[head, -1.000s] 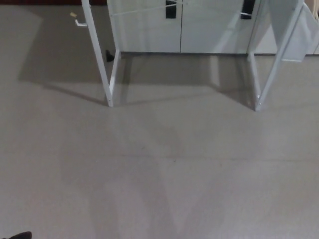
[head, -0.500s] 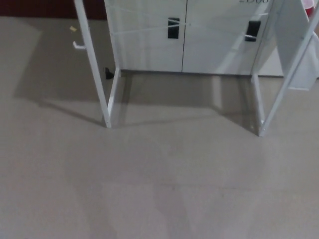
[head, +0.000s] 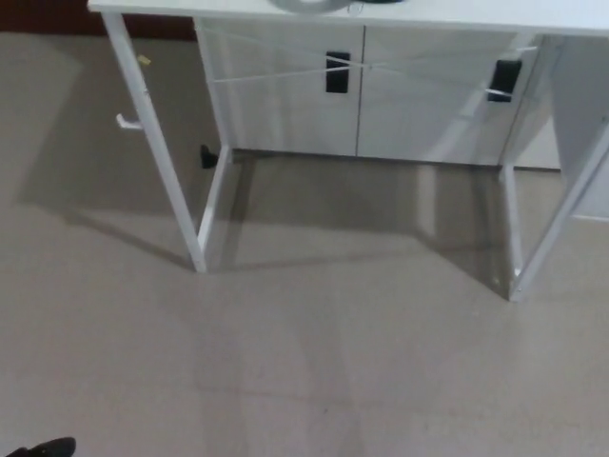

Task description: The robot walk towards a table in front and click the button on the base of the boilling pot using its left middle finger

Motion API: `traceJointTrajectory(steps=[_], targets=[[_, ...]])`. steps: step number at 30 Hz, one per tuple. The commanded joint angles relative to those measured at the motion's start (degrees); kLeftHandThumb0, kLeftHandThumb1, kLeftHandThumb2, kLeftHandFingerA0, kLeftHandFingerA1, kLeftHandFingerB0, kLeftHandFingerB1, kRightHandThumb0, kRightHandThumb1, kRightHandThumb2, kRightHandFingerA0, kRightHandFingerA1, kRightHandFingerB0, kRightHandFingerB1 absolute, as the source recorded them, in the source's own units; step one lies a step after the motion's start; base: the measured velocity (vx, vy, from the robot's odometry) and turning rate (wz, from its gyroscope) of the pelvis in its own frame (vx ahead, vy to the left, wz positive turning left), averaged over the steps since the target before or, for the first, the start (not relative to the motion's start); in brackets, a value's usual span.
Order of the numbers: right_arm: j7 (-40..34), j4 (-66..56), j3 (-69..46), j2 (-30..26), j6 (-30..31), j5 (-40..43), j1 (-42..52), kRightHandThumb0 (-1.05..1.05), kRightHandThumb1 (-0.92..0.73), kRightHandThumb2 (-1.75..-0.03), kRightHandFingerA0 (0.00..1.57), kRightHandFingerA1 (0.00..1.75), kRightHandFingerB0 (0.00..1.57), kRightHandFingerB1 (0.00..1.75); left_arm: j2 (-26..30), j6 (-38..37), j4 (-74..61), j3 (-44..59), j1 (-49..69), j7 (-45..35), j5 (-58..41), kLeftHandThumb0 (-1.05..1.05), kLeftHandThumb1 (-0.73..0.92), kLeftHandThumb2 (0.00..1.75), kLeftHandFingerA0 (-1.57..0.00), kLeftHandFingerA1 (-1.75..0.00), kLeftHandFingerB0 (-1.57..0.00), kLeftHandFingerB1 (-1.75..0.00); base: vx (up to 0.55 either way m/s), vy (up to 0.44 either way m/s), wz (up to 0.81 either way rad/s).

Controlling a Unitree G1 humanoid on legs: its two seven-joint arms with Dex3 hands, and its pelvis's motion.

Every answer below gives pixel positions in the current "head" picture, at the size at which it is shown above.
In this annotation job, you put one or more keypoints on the white cabinet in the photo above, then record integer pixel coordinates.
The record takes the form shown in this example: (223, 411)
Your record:
(285, 119)

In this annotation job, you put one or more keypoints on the small black floor object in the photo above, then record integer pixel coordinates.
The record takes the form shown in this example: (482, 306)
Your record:
(208, 157)

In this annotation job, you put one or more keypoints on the white table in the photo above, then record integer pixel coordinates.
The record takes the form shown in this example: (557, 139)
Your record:
(157, 143)

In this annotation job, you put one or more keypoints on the white hook on table leg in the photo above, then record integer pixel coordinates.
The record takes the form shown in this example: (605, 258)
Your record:
(126, 124)

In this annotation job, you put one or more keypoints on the small yellow floor scrap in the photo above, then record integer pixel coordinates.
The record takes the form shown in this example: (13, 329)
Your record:
(143, 60)

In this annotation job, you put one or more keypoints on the black electric kettle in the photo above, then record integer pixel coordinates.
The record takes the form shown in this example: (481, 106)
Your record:
(380, 2)

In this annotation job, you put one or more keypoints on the dark brown door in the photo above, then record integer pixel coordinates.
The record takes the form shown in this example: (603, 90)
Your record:
(71, 19)

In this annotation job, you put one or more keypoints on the black shoe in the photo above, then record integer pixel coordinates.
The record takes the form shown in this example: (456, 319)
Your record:
(47, 450)

